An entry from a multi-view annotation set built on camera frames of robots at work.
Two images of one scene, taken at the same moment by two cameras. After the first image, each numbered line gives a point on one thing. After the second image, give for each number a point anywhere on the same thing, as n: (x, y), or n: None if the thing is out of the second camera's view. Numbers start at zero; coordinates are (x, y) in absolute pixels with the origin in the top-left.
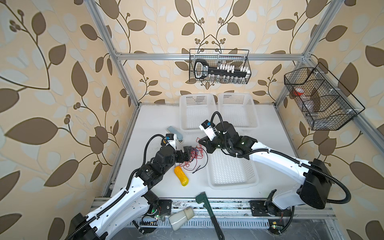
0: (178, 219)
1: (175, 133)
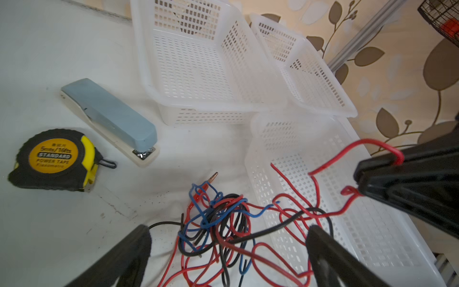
0: None
1: (128, 135)
